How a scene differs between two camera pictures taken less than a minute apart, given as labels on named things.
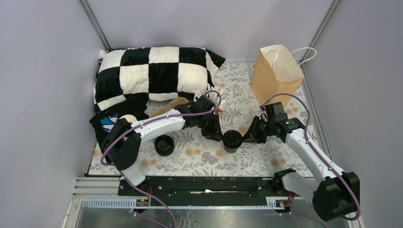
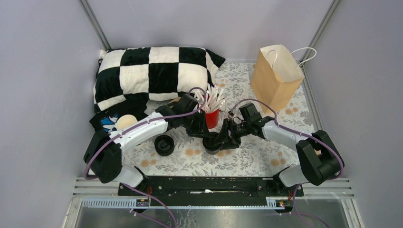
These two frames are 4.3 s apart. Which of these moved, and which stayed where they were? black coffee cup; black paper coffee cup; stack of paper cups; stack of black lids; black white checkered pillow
Moved: black coffee cup; black paper coffee cup
Stayed: black white checkered pillow; stack of black lids; stack of paper cups
